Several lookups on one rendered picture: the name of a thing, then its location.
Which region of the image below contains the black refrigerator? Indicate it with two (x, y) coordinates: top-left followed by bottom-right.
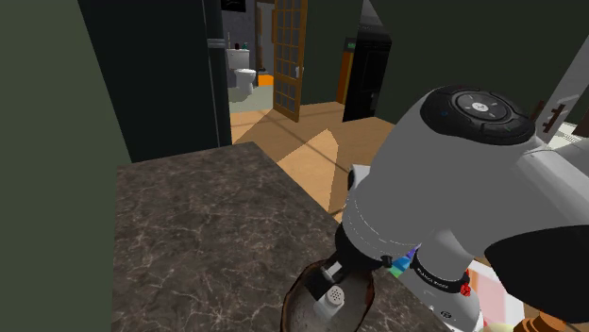
(76, 0), (234, 164)

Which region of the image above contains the brown wooden round object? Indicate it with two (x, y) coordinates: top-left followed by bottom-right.
(512, 310), (573, 332)

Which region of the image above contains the wooden lattice door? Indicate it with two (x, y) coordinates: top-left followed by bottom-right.
(271, 0), (309, 124)

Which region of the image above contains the black cabinet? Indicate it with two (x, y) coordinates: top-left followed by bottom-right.
(342, 18), (394, 124)

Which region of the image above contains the white toilet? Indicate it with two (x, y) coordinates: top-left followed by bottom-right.
(225, 47), (258, 98)

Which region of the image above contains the brown bowl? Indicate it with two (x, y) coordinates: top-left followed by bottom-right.
(280, 257), (377, 332)

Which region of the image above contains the grey salt shaker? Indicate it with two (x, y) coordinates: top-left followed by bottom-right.
(313, 285), (346, 321)

